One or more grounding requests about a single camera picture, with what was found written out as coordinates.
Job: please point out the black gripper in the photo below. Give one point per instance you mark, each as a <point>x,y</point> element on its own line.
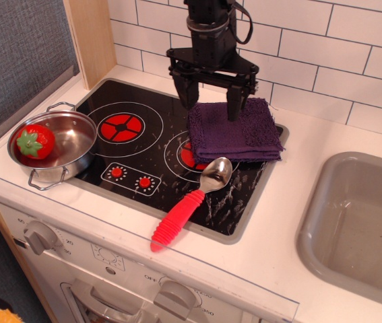
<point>213,59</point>

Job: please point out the purple cloth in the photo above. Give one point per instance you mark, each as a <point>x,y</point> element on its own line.
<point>252,138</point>

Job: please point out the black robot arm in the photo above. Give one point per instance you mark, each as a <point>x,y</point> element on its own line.
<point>207,12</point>

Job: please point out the wooden side panel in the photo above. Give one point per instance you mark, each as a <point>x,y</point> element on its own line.
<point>91,32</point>

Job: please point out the red toy strawberry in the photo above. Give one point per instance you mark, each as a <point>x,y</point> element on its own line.
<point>35,141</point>

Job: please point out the grey sink basin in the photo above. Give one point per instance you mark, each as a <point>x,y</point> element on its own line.
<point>340,240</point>

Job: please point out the grey right oven knob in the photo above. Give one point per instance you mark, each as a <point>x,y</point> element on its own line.
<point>176,299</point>

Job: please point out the grey oven knob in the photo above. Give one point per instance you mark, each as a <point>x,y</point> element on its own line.
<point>40,237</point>
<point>176,299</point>

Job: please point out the grey left oven knob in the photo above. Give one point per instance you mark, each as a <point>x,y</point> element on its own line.
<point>40,237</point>

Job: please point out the orange object bottom left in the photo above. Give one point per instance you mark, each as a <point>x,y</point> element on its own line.
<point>6,316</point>

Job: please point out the spoon with red handle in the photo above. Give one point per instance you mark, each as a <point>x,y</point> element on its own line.
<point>214,177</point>

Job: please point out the steel pot with handles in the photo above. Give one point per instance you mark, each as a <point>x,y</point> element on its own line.
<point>74,150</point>

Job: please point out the grey oven door handle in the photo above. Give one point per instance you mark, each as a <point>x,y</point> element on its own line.
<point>108,304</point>

